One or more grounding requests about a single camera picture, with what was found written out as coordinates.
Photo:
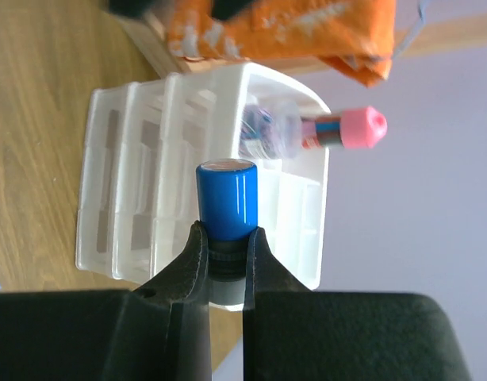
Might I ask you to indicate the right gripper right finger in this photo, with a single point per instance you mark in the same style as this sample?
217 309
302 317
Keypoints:
293 333

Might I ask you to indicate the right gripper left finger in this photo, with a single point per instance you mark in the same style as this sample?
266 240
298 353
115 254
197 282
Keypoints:
159 331

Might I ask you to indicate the blue grey stamp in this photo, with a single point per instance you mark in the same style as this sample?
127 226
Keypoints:
227 194

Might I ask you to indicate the paper clip jar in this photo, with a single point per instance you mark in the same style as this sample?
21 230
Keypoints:
270 132

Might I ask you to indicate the pink capped tube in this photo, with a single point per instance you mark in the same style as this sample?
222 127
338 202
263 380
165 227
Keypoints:
351 129

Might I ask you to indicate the white drawer organizer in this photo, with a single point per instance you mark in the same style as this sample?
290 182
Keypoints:
144 141

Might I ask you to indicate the wooden clothes rack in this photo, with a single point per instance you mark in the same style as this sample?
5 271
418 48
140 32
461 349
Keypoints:
149 35

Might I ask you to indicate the orange bleached shorts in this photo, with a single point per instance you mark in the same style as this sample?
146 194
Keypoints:
354 37

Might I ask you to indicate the black garment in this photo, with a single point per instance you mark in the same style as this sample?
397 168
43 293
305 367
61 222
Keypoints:
222 10

